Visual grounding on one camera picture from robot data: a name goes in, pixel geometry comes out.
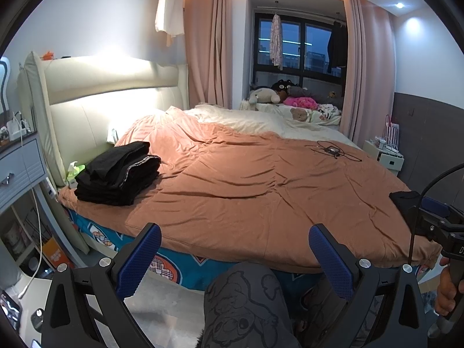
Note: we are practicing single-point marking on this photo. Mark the green tissue pack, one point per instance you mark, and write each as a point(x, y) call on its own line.
point(74, 170)

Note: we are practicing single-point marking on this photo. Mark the orange box under nightstand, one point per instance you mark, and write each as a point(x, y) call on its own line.
point(55, 254)

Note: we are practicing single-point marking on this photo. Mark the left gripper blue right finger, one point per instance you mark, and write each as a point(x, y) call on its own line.
point(335, 260)

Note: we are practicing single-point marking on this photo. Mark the grey left nightstand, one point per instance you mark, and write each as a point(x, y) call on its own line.
point(22, 167)

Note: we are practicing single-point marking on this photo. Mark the folded black garment right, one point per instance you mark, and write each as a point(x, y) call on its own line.
point(406, 202)

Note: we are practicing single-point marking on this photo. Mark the black bear plush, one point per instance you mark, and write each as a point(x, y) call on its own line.
point(282, 84)

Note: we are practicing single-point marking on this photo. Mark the person right hand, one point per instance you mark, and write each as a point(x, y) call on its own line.
point(446, 290)

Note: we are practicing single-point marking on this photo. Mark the hanging black garment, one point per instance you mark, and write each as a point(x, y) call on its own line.
point(337, 48)

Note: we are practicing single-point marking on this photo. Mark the blue cartoon bed sheet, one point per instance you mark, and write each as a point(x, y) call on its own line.
point(181, 257)

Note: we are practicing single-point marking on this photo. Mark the cream padded headboard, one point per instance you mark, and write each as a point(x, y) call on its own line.
point(77, 103)

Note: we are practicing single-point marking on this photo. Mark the hanging white garment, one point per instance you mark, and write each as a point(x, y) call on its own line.
point(169, 19)

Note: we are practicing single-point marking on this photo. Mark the orange bed blanket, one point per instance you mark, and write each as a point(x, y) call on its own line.
point(233, 197)

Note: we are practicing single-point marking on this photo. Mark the brown teddy bear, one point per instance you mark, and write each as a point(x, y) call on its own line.
point(299, 114)

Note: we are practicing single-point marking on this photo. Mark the white right nightstand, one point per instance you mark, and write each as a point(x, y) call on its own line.
point(390, 160)

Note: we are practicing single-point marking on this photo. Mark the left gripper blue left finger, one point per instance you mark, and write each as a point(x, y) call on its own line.
point(133, 260)

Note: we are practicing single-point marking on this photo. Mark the pink plush blanket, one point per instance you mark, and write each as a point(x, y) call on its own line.
point(301, 102)

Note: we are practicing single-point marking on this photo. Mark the beige plush toy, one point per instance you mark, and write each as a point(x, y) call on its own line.
point(263, 96)

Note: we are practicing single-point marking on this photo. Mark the left pink curtain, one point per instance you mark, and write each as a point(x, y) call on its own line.
point(208, 37)

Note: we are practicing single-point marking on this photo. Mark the pink curtain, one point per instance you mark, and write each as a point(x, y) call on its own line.
point(371, 71)
point(208, 37)

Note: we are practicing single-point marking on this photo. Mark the dark framed window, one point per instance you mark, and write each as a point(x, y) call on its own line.
point(304, 48)

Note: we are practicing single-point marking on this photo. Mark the right pink curtain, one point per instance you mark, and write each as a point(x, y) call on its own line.
point(371, 71)

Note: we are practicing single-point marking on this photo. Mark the stack of folded black clothes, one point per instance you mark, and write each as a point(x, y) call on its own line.
point(118, 175)

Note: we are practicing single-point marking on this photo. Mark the hanging floral garment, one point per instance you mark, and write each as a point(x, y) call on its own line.
point(276, 55)

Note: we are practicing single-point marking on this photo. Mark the cream bed sheet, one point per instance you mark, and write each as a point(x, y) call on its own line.
point(250, 122)

